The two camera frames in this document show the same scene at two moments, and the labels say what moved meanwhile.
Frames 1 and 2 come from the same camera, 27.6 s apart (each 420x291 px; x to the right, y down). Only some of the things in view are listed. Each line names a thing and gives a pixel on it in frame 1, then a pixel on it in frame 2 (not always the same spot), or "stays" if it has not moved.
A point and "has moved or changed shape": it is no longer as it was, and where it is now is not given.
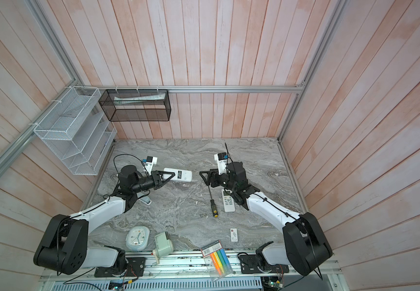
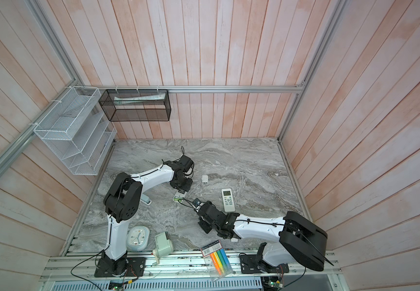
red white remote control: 180,174 has moved or changed shape
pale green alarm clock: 137,237 stays
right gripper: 212,174 -> 203,224
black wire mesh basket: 136,105 stays
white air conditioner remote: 229,202 stays
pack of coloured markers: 216,260 stays
